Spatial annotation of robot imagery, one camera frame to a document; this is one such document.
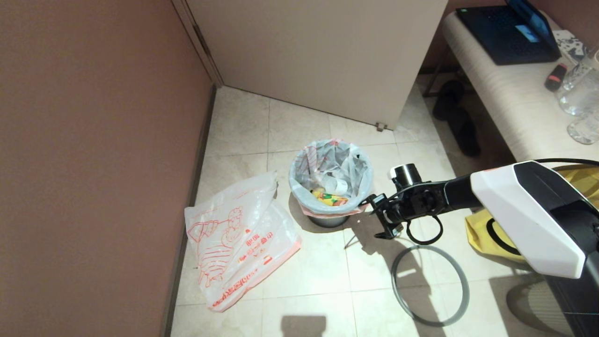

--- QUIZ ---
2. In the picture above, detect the black round trash bin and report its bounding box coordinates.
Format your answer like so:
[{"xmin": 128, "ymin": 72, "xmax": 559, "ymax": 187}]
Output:
[{"xmin": 307, "ymin": 213, "xmax": 351, "ymax": 228}]

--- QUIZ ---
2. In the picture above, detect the spare white plastic bag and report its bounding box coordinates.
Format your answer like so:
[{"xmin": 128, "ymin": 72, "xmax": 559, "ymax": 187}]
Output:
[{"xmin": 288, "ymin": 138, "xmax": 375, "ymax": 219}]

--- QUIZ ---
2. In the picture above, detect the grey plastic bin ring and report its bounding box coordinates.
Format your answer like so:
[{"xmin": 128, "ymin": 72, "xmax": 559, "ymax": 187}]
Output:
[{"xmin": 391, "ymin": 244, "xmax": 470, "ymax": 327}]

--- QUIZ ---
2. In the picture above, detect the white red-printed plastic bag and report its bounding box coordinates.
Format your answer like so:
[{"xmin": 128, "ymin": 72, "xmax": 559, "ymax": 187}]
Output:
[{"xmin": 185, "ymin": 171, "xmax": 302, "ymax": 313}]

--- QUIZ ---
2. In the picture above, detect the clear plastic water bottle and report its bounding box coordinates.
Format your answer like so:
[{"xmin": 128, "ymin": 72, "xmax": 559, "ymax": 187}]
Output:
[{"xmin": 311, "ymin": 171, "xmax": 349, "ymax": 196}]

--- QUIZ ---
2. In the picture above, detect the orange yellow snack wrapper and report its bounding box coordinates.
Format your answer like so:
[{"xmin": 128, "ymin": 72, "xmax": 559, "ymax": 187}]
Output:
[{"xmin": 311, "ymin": 187, "xmax": 349, "ymax": 207}]

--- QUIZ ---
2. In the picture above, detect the black slipper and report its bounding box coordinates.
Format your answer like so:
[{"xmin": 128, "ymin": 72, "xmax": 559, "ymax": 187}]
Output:
[
  {"xmin": 431, "ymin": 80, "xmax": 467, "ymax": 121},
  {"xmin": 447, "ymin": 109, "xmax": 482, "ymax": 158}
]

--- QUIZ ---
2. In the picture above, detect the beige door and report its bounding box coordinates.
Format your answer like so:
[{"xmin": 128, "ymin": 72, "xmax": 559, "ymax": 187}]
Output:
[{"xmin": 186, "ymin": 0, "xmax": 449, "ymax": 131}]

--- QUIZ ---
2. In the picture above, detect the cream striped bench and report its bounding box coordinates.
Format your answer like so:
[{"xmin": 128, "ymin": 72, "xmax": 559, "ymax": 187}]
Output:
[{"xmin": 424, "ymin": 10, "xmax": 599, "ymax": 164}]

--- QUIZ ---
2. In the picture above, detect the beige striped stool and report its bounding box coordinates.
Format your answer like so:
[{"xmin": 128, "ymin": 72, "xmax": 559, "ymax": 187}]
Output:
[{"xmin": 506, "ymin": 278, "xmax": 569, "ymax": 337}]

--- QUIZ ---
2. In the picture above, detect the clear glass cup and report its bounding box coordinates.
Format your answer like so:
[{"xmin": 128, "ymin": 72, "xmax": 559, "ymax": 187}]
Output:
[
  {"xmin": 566, "ymin": 109, "xmax": 599, "ymax": 145},
  {"xmin": 555, "ymin": 75, "xmax": 599, "ymax": 117}
]

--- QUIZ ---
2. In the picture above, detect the black orange handheld device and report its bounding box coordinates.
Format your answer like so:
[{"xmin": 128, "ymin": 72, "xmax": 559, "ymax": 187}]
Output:
[{"xmin": 544, "ymin": 63, "xmax": 568, "ymax": 92}]

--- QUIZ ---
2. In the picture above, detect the dark blue laptop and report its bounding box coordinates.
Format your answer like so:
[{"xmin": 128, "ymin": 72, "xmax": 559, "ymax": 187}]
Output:
[{"xmin": 455, "ymin": 0, "xmax": 562, "ymax": 66}]

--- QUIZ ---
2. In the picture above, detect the clear ribbed glass bottle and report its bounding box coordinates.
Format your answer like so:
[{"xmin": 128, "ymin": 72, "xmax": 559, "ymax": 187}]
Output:
[{"xmin": 561, "ymin": 47, "xmax": 599, "ymax": 92}]

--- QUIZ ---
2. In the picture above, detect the white black patterned card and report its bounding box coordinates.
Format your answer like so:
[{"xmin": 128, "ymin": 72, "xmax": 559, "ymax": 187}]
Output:
[{"xmin": 552, "ymin": 30, "xmax": 588, "ymax": 64}]

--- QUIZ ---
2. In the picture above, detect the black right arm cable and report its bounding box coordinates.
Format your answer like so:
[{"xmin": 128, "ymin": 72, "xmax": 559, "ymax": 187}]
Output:
[{"xmin": 405, "ymin": 215, "xmax": 444, "ymax": 246}]

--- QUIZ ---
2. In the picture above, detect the yellow bag with black handle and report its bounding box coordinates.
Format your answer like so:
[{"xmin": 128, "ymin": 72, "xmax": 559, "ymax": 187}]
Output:
[{"xmin": 465, "ymin": 163, "xmax": 599, "ymax": 264}]

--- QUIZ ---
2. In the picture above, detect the beige door frame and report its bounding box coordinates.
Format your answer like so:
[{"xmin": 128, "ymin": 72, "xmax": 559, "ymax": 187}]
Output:
[{"xmin": 171, "ymin": 0, "xmax": 224, "ymax": 88}]

